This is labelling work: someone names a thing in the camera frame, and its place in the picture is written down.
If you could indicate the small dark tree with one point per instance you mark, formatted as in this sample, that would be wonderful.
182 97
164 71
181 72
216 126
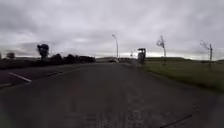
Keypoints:
10 55

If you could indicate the green grass field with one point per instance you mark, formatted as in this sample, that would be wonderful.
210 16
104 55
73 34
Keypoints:
186 71

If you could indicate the curved street lamp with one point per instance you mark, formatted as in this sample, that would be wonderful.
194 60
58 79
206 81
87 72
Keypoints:
117 50

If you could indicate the dark hedge row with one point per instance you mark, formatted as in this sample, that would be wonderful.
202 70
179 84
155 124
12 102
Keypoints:
60 60

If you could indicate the grey asphalt road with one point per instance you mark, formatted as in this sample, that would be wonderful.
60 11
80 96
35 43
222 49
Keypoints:
36 70

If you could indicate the dark asphalt path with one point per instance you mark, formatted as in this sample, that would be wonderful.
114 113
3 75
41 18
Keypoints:
113 96

